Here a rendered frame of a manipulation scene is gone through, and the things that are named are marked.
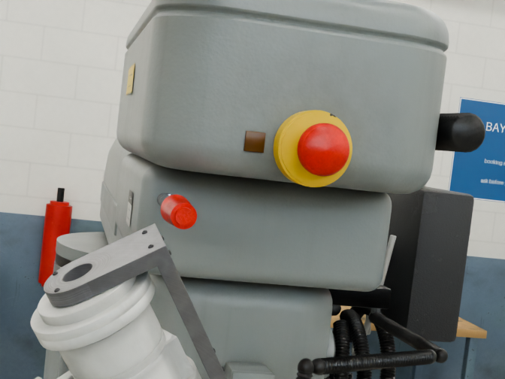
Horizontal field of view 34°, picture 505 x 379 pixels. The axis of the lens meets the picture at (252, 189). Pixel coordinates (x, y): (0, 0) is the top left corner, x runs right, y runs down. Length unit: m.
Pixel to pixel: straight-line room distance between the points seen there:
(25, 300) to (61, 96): 1.22
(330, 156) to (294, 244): 0.17
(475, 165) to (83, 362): 5.33
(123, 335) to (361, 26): 0.37
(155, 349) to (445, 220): 0.80
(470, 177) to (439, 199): 4.51
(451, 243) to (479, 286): 4.61
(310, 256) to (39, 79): 4.36
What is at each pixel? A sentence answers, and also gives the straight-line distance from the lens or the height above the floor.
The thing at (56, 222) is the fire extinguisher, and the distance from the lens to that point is 4.95.
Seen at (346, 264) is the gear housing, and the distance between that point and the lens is 0.79.
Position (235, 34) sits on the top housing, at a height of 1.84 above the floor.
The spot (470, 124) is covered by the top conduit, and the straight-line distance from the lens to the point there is 0.76.
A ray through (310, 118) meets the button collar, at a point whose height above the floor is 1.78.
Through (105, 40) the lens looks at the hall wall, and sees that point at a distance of 5.09.
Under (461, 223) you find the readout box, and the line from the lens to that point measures 1.20.
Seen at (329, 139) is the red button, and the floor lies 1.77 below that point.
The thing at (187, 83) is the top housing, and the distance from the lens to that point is 0.66.
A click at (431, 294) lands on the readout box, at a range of 1.19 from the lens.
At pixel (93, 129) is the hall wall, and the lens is 5.07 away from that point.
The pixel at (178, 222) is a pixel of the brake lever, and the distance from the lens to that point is 0.61.
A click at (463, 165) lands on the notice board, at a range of 5.66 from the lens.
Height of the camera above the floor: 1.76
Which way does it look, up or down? 3 degrees down
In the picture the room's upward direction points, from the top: 7 degrees clockwise
